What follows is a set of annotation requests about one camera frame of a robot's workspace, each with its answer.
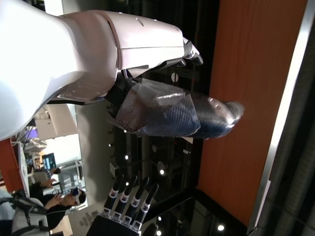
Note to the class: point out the computer monitor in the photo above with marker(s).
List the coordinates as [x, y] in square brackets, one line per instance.
[49, 161]

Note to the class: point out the black glossy cabinet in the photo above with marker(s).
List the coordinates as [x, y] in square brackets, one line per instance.
[209, 211]

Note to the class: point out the black haired person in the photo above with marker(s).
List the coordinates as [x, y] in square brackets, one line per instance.
[37, 189]

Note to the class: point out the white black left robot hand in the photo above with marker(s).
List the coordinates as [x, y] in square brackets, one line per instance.
[86, 54]

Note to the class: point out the person wearing headset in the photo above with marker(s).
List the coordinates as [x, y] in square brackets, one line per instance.
[57, 214]

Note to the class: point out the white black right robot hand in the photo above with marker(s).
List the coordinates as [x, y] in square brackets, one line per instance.
[118, 221]

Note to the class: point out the grey backpack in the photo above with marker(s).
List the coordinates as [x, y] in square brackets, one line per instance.
[22, 216]

